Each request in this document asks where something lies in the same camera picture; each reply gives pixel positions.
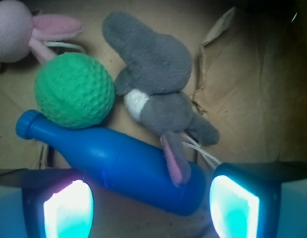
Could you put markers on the pink plush bunny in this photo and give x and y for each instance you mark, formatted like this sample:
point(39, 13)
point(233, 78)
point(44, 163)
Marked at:
point(23, 33)

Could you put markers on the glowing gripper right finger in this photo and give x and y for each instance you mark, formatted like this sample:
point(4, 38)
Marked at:
point(259, 200)

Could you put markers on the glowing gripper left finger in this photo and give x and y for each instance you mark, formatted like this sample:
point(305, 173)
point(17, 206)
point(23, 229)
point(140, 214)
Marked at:
point(52, 203)

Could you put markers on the green dimpled foam ball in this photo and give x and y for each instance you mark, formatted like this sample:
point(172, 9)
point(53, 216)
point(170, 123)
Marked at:
point(74, 90)

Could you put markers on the blue plastic toy bottle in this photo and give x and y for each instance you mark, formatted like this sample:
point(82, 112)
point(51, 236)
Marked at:
point(119, 163)

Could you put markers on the grey plush bunny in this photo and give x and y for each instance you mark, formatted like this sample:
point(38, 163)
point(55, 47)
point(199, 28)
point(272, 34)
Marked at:
point(158, 67)

